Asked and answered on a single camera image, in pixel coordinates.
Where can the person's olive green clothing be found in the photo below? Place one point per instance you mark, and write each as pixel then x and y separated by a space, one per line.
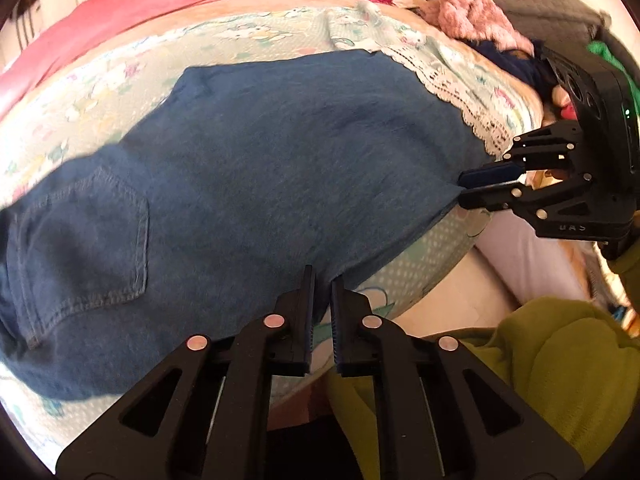
pixel 525 360

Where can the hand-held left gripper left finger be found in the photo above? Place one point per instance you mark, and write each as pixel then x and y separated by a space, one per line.
pixel 301 327

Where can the navy blue cloth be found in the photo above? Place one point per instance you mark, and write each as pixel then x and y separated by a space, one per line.
pixel 515 65

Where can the cartoon cat printed blanket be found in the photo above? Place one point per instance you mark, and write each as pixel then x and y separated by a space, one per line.
pixel 250 35

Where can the pink fluffy cloth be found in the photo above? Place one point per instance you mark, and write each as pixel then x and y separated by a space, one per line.
pixel 470 15

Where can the blue denim pants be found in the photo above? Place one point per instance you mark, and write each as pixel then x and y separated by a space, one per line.
pixel 250 185

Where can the lavender cloth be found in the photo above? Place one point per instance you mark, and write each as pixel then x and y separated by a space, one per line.
pixel 525 255

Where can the bright green cloth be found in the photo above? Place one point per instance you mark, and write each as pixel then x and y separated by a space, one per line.
pixel 607 54

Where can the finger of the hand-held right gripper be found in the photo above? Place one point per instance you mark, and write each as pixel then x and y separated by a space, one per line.
pixel 490 197
pixel 487 175

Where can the white mattress edge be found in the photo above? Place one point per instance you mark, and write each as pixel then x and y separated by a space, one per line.
pixel 465 290

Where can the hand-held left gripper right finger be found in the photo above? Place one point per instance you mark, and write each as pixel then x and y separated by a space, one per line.
pixel 342 330

